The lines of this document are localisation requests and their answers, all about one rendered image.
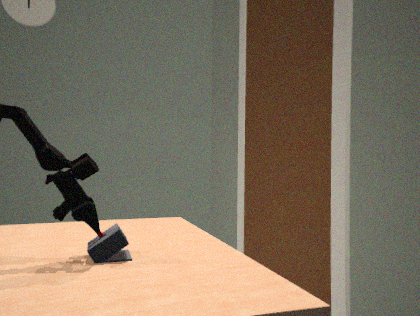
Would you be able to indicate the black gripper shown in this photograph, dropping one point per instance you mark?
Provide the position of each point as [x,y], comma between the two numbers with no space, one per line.
[84,210]

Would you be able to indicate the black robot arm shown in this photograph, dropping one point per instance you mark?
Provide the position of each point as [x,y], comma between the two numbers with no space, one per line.
[50,158]

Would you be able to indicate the grey metal panel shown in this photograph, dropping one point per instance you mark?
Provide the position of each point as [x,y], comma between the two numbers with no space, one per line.
[109,247]

